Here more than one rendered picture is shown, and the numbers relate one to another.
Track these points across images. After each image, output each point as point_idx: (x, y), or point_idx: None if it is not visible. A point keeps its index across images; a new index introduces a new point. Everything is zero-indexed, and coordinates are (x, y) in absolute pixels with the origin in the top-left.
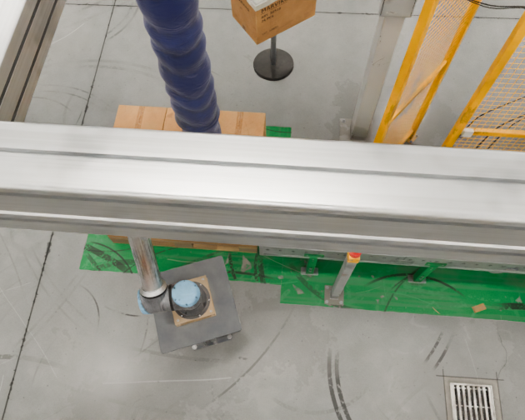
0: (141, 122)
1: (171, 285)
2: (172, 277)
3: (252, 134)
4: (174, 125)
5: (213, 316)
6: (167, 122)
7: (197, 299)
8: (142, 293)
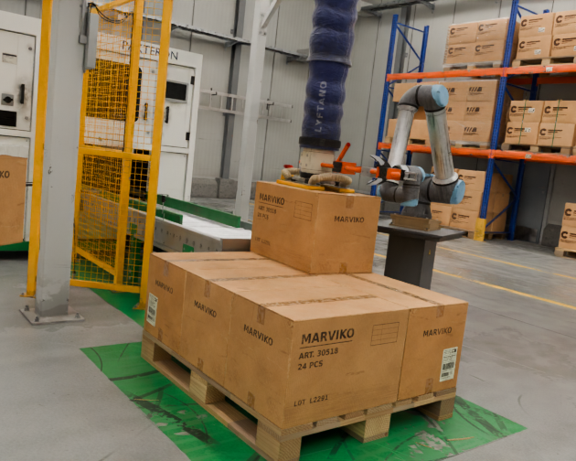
0: (292, 301)
1: (429, 181)
2: (417, 230)
3: (195, 255)
4: (255, 284)
5: None
6: (258, 288)
7: None
8: (457, 174)
